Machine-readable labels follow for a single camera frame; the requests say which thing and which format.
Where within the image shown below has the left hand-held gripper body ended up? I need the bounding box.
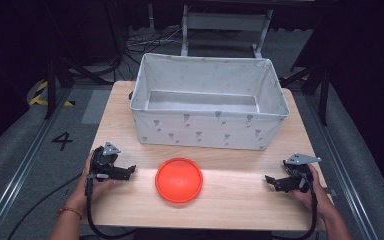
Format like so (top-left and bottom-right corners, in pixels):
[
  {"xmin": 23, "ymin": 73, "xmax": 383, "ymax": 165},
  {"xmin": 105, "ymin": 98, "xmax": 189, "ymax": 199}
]
[{"xmin": 89, "ymin": 141, "xmax": 122, "ymax": 183}]

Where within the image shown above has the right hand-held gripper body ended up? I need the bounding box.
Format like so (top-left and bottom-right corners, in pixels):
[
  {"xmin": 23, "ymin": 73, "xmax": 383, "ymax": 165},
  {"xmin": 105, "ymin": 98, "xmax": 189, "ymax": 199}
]
[{"xmin": 282, "ymin": 152, "xmax": 323, "ymax": 194}]

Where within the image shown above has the person's right hand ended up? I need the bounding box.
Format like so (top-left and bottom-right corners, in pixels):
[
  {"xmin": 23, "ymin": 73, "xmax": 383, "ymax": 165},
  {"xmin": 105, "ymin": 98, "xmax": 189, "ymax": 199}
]
[{"xmin": 287, "ymin": 163, "xmax": 337, "ymax": 219}]

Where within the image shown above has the person's left hand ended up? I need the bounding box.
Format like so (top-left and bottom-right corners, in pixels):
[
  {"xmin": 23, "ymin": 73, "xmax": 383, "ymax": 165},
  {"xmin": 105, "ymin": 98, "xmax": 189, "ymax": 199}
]
[{"xmin": 70, "ymin": 149, "xmax": 117, "ymax": 209}]

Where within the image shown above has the yellow black hazard tape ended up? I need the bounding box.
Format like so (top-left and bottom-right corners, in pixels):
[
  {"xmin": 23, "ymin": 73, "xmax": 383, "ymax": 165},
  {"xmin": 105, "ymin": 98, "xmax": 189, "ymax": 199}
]
[{"xmin": 28, "ymin": 80, "xmax": 76, "ymax": 108}]

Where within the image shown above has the black metal stand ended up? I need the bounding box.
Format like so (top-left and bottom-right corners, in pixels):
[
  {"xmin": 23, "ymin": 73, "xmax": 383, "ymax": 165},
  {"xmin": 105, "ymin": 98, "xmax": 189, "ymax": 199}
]
[
  {"xmin": 43, "ymin": 0, "xmax": 121, "ymax": 120},
  {"xmin": 279, "ymin": 59, "xmax": 331, "ymax": 127}
]

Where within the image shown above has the white fabric storage box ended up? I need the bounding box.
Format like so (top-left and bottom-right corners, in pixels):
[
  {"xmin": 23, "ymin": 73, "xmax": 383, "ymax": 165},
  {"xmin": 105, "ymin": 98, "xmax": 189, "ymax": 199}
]
[{"xmin": 129, "ymin": 52, "xmax": 291, "ymax": 151}]

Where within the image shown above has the thick black braided cable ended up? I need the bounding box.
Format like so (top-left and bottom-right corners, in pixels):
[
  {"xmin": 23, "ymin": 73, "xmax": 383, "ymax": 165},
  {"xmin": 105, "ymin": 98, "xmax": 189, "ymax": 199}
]
[
  {"xmin": 272, "ymin": 168, "xmax": 319, "ymax": 240},
  {"xmin": 84, "ymin": 173, "xmax": 138, "ymax": 240}
]

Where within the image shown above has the metal floor rail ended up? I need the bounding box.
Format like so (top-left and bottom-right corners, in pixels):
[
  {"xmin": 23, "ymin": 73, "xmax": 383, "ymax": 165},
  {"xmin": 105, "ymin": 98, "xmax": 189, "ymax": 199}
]
[
  {"xmin": 304, "ymin": 93, "xmax": 381, "ymax": 240},
  {"xmin": 0, "ymin": 87, "xmax": 75, "ymax": 240}
]

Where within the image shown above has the red string bracelet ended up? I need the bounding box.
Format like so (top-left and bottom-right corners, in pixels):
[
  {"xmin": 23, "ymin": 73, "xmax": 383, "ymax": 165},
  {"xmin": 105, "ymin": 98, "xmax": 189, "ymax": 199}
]
[{"xmin": 57, "ymin": 206, "xmax": 83, "ymax": 220}]

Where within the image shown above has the thin black cable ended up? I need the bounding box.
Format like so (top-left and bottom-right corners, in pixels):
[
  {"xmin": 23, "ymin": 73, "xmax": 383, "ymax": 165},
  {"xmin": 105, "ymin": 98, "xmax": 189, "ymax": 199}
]
[{"xmin": 5, "ymin": 172, "xmax": 85, "ymax": 240}]

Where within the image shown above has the bundle of floor cables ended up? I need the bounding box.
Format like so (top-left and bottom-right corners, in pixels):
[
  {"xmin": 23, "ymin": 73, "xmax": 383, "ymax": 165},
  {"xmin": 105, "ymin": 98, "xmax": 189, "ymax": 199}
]
[{"xmin": 113, "ymin": 26, "xmax": 185, "ymax": 81}]

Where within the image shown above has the white metal frame stand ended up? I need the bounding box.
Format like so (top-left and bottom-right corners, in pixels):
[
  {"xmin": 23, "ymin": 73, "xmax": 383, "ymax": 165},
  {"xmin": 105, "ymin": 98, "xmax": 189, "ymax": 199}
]
[{"xmin": 180, "ymin": 5, "xmax": 274, "ymax": 60}]

